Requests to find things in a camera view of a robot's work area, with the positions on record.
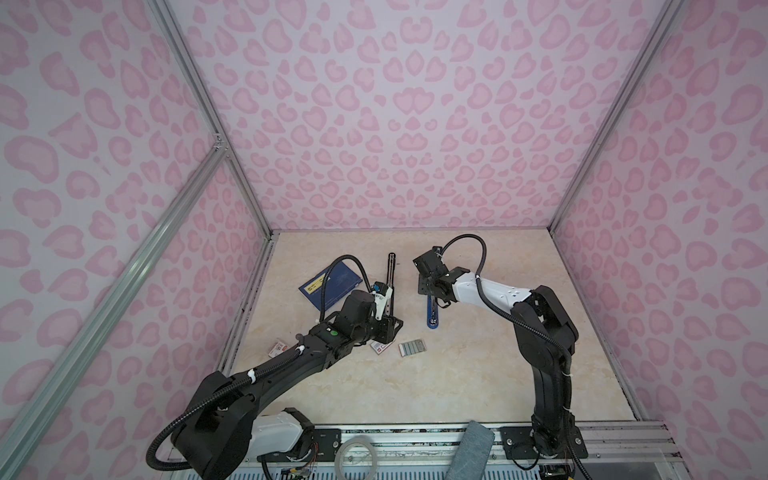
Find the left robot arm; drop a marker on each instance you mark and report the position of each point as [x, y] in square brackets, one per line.
[225, 421]

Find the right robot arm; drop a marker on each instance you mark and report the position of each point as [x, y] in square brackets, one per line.
[545, 335]

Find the clear tape roll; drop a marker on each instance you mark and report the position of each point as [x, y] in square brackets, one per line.
[357, 451]

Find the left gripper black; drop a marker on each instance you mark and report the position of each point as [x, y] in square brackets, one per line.
[389, 330]

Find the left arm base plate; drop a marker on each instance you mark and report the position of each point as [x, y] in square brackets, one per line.
[319, 444]

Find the grey cloth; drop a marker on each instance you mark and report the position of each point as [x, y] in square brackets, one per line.
[472, 454]

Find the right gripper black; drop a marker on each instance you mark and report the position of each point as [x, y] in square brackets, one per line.
[421, 285]

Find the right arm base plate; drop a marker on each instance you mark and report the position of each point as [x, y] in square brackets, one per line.
[519, 444]

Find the red white staple box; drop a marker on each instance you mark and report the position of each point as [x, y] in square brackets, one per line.
[379, 347]

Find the blue booklet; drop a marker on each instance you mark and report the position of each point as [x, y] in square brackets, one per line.
[342, 281]

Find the silver staple tray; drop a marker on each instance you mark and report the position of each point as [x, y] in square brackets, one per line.
[412, 347]

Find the clear plastic staple packet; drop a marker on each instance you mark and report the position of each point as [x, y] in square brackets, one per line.
[277, 349]

